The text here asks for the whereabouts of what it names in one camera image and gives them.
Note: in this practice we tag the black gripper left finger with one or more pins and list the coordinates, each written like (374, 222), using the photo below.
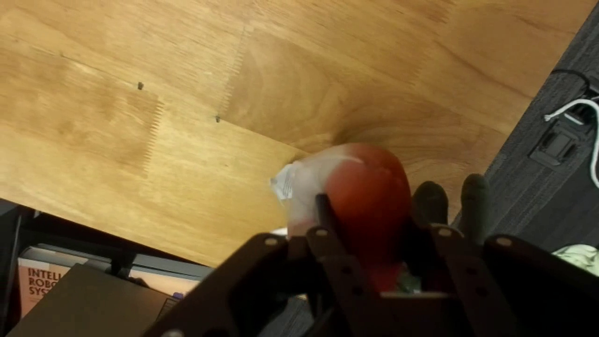
(299, 282)

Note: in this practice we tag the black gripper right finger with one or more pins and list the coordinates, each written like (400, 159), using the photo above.
(486, 288)

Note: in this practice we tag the red radish plush toy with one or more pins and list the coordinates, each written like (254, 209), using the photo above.
(366, 200)

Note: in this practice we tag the large brown cardboard box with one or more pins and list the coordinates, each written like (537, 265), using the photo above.
(93, 306)

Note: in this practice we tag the red printed book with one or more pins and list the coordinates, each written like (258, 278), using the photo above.
(39, 288)

